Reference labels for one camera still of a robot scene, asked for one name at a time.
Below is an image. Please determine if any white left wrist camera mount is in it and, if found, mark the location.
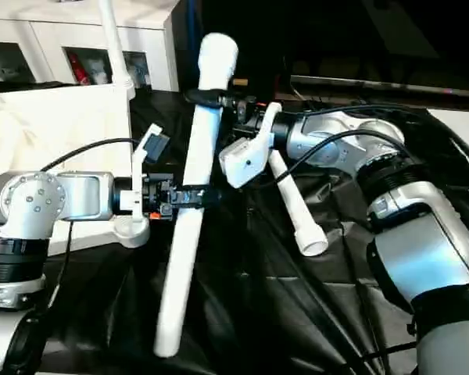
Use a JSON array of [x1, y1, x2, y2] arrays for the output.
[[131, 123, 170, 227]]

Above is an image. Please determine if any white plastic table top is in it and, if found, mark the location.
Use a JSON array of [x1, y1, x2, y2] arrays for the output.
[[0, 80, 152, 258]]

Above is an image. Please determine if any white glass-door cabinet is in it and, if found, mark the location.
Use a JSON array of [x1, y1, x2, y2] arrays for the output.
[[0, 0, 181, 93]]

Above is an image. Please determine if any white paper sheet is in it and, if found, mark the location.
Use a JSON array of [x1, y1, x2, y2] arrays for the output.
[[428, 108, 469, 136]]

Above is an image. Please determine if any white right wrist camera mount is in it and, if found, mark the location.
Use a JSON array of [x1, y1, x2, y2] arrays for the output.
[[218, 102, 279, 189]]

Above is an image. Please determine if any black cabinet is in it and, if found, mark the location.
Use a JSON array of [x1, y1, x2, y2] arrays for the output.
[[171, 0, 469, 102]]

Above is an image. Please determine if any blue panel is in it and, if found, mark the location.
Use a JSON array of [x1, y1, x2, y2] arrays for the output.
[[185, 0, 204, 91]]

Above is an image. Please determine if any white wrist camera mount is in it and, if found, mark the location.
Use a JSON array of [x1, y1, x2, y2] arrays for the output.
[[218, 102, 279, 189], [131, 123, 170, 227]]

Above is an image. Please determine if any red bottle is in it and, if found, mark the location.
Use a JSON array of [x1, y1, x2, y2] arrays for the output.
[[68, 52, 88, 85]]

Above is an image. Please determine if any black work mat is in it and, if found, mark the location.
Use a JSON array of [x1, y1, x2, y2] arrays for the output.
[[34, 87, 469, 375]]

